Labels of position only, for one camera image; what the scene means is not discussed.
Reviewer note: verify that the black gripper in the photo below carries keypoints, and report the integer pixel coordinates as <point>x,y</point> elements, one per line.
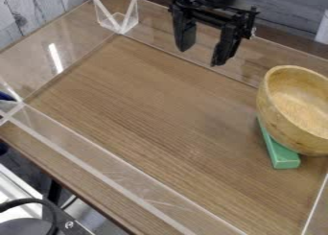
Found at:
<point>216,13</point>

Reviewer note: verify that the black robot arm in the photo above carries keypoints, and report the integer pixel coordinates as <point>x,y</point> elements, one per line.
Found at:
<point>220,14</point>

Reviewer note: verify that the brown wooden bowl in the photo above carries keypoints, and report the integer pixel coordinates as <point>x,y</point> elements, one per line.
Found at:
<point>292,108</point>

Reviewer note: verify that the green rectangular block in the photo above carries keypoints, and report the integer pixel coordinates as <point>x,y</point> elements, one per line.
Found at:
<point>283,158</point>

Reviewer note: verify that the blue object at edge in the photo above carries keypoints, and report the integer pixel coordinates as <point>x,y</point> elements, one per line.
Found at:
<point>6,97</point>

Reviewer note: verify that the black table leg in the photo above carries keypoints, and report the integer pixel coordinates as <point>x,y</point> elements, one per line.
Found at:
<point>55,192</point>

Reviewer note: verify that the clear acrylic corner bracket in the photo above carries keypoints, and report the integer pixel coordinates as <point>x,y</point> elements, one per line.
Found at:
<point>118,22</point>

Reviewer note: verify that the clear acrylic barrier wall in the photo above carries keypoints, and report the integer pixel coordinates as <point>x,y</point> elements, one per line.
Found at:
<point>150,133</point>

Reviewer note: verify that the black metal bracket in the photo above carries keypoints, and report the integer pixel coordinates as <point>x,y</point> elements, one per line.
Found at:
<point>67,225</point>

